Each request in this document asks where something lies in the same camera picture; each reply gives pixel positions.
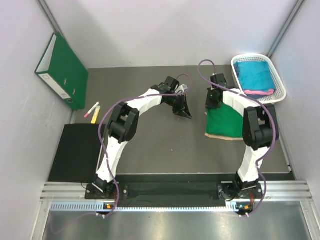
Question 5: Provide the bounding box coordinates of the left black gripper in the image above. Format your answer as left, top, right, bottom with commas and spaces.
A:
165, 92, 192, 119

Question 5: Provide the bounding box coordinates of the green t shirt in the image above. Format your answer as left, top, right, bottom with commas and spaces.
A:
205, 102, 245, 139

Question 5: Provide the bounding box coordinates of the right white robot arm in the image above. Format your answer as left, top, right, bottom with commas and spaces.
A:
205, 73, 279, 201

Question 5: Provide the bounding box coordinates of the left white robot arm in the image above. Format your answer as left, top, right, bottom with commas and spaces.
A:
92, 76, 192, 199

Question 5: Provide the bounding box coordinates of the beige folded t shirt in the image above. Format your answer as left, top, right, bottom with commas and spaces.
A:
204, 111, 245, 142

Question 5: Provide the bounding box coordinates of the blue folded t shirt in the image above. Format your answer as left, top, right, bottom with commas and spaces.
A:
234, 61, 276, 91

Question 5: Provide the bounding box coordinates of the white plastic basket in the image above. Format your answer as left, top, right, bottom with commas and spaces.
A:
231, 53, 287, 104

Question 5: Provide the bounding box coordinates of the pink folded t shirt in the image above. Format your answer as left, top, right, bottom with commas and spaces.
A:
244, 89, 275, 96

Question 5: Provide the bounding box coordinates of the pink white marker pen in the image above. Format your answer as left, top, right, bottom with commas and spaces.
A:
84, 101, 100, 118

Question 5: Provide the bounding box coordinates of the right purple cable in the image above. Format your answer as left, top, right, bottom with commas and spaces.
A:
198, 59, 277, 218

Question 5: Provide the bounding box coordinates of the green ring binder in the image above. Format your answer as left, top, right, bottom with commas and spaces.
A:
34, 33, 89, 111

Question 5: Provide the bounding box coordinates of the aluminium frame rail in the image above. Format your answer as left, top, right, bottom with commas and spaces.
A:
40, 181, 312, 202

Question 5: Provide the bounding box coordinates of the white slotted cable duct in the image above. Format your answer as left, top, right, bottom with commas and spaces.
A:
49, 201, 255, 212

